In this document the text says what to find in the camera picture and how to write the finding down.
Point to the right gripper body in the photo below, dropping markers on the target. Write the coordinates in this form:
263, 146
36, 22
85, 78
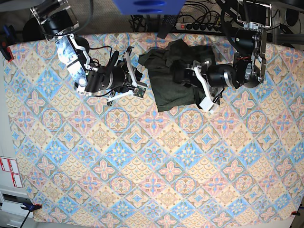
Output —
121, 76

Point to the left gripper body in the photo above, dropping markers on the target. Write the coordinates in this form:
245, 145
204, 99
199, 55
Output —
215, 75

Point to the dark green long-sleeve shirt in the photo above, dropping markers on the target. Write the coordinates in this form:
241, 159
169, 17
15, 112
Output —
172, 81

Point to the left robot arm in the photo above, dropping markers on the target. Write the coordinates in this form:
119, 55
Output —
244, 22

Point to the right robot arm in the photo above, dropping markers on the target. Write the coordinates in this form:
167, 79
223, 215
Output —
58, 22

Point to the blue plastic storage box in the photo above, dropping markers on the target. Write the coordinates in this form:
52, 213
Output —
149, 7

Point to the black remote control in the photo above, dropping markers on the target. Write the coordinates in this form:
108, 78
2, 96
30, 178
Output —
168, 22

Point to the colourful patterned tablecloth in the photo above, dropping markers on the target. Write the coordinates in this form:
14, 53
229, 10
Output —
128, 165

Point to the black round stool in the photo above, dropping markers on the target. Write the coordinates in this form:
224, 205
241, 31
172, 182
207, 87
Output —
31, 31

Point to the red black clamp upper left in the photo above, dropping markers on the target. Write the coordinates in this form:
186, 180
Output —
5, 44

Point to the white red labels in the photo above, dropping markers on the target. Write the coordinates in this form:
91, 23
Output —
9, 165

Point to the blue clamp lower left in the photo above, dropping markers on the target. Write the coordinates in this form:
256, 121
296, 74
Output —
30, 208

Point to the orange clamp lower right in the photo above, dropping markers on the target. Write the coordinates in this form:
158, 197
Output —
296, 213

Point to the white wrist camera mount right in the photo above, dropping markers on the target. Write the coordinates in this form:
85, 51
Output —
113, 95

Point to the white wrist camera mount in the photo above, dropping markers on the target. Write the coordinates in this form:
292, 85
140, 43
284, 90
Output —
208, 103
113, 95

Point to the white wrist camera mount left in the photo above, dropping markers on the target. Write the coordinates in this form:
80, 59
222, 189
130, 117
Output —
208, 103

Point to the black power strip red switch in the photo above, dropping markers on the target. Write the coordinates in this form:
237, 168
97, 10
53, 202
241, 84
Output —
198, 27

